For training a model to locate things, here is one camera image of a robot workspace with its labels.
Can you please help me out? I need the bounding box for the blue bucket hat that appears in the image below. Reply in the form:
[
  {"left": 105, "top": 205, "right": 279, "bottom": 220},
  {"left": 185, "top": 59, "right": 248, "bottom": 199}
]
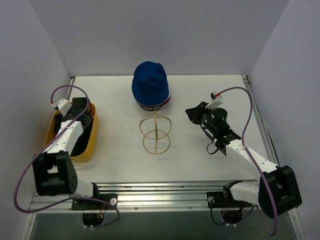
[{"left": 131, "top": 61, "right": 171, "bottom": 106}]

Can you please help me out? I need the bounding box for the gold wire hat stand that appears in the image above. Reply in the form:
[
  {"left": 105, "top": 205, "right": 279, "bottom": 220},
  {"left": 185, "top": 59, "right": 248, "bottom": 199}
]
[{"left": 139, "top": 110, "right": 172, "bottom": 155}]

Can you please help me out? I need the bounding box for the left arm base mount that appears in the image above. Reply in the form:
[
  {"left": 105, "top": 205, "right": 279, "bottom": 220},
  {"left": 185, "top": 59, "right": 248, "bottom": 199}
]
[{"left": 71, "top": 192, "right": 121, "bottom": 227}]

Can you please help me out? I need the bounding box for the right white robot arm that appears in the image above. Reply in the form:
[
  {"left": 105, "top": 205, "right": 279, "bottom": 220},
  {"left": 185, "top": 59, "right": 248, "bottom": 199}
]
[{"left": 185, "top": 102, "right": 302, "bottom": 219}]

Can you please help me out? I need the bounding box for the white bucket hat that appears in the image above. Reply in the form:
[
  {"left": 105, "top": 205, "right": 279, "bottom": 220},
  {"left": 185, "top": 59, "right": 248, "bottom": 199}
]
[{"left": 136, "top": 93, "right": 171, "bottom": 107}]

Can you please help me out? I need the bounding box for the black embroidered cap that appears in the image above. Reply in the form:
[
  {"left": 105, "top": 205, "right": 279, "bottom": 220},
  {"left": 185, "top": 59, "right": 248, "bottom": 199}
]
[{"left": 53, "top": 113, "right": 94, "bottom": 157}]

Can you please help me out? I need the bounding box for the aluminium rail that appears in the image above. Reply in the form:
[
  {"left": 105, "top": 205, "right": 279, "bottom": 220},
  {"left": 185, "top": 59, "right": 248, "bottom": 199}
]
[
  {"left": 27, "top": 182, "right": 253, "bottom": 215},
  {"left": 241, "top": 75, "right": 288, "bottom": 188}
]

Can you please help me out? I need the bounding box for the aluminium front rail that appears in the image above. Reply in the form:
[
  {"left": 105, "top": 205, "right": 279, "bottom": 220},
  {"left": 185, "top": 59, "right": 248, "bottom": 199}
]
[{"left": 27, "top": 182, "right": 253, "bottom": 215}]

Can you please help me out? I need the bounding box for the yellow plastic bin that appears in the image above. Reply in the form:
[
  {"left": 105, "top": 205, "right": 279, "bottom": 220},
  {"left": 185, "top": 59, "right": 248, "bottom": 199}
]
[{"left": 43, "top": 103, "right": 100, "bottom": 163}]

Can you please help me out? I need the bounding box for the aluminium right side rail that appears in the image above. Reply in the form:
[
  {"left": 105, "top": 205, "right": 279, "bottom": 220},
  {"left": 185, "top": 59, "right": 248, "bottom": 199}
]
[{"left": 241, "top": 75, "right": 288, "bottom": 188}]

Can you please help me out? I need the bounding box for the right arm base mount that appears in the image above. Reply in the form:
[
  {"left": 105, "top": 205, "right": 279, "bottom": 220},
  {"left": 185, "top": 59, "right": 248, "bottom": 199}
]
[{"left": 206, "top": 191, "right": 253, "bottom": 227}]

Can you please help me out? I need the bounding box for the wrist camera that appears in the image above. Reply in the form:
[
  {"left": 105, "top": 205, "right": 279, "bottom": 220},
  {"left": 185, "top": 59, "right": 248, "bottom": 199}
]
[
  {"left": 205, "top": 92, "right": 223, "bottom": 110},
  {"left": 50, "top": 98, "right": 72, "bottom": 117}
]

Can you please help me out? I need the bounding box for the black wire hat stand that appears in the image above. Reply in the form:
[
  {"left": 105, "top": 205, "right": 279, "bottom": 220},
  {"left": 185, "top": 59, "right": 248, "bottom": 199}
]
[{"left": 140, "top": 105, "right": 162, "bottom": 112}]

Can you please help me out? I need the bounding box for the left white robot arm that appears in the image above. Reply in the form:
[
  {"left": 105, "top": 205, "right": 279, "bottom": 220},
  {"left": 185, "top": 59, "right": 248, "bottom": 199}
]
[{"left": 32, "top": 97, "right": 101, "bottom": 210}]

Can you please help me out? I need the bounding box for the red bucket hat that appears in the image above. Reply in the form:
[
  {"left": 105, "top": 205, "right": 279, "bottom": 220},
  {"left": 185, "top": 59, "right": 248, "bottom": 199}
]
[{"left": 138, "top": 96, "right": 172, "bottom": 109}]

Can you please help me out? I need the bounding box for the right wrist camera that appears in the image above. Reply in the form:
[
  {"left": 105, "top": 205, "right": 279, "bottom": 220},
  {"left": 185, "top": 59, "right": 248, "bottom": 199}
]
[{"left": 205, "top": 92, "right": 223, "bottom": 110}]

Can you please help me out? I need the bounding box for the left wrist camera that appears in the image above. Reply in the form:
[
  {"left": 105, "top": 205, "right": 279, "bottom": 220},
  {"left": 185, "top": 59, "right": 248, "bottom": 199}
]
[{"left": 50, "top": 98, "right": 72, "bottom": 117}]

